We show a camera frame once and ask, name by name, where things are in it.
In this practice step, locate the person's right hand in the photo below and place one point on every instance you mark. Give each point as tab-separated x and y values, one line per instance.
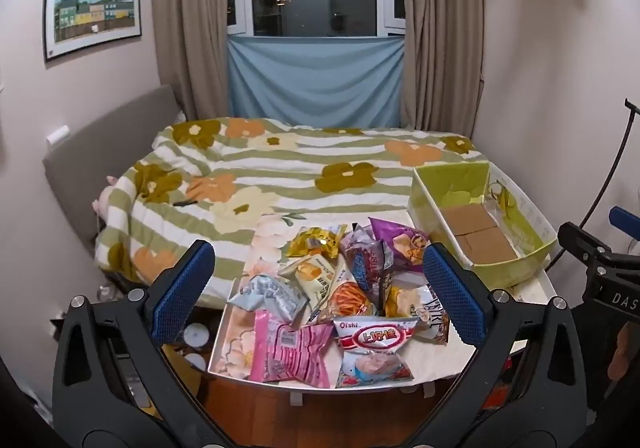
624	348

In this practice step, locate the cream yellow snack packet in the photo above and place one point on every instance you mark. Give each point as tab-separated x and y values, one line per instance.
311	275

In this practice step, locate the white round container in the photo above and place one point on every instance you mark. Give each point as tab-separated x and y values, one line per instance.
196	361
196	334

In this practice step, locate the orange snack packet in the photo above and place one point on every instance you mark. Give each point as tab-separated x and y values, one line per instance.
345	300

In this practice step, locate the white snack packet pink print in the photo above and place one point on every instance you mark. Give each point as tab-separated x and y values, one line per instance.
359	243

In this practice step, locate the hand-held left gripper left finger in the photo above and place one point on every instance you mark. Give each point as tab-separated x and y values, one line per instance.
182	290

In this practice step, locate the beige curtain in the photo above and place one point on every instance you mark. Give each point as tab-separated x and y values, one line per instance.
442	28
195	23

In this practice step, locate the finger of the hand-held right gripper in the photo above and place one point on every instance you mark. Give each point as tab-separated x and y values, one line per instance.
624	219
580	240

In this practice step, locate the white red label snack packet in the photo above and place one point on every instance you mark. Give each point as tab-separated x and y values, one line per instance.
372	345

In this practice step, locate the red label bread packet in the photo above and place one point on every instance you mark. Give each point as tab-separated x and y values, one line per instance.
369	275

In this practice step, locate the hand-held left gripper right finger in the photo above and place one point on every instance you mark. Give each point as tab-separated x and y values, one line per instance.
455	300

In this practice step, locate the grey white snack packet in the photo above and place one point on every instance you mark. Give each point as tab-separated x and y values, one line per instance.
270	297

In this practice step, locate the blue cloth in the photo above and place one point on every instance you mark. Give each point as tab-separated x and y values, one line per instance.
315	78

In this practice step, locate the pink plush toy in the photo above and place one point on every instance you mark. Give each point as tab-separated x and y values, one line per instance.
102	200

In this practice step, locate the purple snack packet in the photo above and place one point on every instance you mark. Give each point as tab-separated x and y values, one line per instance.
402	240

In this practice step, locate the framed wall picture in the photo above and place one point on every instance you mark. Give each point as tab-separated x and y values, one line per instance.
92	8

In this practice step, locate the green cardboard box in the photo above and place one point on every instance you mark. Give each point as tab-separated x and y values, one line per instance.
525	238

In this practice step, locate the white silver snack packet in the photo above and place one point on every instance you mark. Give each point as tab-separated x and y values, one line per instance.
436	320

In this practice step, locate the grey headboard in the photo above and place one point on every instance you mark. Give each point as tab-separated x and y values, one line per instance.
85	163

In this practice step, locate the white wall socket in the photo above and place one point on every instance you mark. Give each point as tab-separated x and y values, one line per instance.
57	134

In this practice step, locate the striped floral blanket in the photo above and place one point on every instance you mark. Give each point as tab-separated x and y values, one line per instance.
300	163

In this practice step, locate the gold snack packet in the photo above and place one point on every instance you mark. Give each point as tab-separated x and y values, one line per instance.
315	240

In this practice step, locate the pale yellow chip packet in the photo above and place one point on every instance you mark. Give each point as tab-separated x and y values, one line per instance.
406	300

